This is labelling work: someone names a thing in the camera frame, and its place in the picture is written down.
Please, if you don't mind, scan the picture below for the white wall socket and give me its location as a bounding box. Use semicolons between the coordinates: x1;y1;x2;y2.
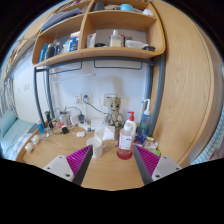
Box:
73;93;94;105

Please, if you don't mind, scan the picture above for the striped curtain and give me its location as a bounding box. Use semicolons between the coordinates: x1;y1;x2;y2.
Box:
0;78;17;118

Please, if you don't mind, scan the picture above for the grey metal desk frame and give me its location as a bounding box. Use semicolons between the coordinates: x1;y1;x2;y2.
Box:
33;53;167;138

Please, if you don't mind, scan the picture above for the clear bottle with pink drink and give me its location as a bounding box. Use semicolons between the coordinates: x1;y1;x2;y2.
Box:
117;122;134;158

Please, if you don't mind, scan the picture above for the teal pillow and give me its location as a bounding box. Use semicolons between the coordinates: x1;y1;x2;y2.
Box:
0;110;18;136

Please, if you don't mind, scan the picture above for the white mug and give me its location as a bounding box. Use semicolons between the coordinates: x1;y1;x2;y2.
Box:
85;136;107;159

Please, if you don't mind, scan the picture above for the bed with checked bedding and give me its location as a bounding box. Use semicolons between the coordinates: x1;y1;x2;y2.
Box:
0;118;38;161

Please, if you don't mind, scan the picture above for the brown tree figurine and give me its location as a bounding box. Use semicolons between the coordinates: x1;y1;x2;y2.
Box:
105;96;125;129

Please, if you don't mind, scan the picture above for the blue squeeze bottle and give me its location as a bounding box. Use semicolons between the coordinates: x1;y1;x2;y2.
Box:
138;98;152;137

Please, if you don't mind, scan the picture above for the white tissue pack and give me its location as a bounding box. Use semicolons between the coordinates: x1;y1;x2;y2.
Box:
101;125;116;142

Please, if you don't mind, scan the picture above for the white power strip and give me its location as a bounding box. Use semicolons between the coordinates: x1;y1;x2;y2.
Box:
81;121;93;132

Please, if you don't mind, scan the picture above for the wooden shelf unit with items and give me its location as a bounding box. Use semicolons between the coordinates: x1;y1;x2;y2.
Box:
31;0;167;68

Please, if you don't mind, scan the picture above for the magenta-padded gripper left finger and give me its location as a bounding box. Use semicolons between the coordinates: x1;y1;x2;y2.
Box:
42;144;95;186

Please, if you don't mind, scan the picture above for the bagged bread roll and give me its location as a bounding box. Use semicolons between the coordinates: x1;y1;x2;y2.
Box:
31;133;43;145
24;141;36;154

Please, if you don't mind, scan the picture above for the small dark blue packet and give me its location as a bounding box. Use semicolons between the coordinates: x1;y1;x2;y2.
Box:
134;134;148;147

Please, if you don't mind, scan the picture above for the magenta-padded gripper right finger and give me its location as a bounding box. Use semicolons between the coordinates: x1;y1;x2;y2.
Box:
132;144;183;186

